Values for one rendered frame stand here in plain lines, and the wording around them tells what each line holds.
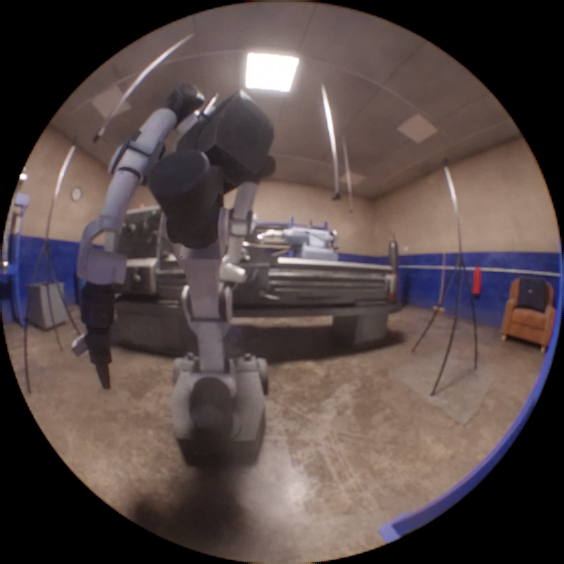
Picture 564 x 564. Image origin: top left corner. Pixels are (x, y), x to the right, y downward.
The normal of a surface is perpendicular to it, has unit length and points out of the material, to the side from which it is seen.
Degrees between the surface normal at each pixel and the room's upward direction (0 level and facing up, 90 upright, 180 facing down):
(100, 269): 92
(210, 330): 83
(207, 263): 124
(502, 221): 90
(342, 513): 0
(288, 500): 0
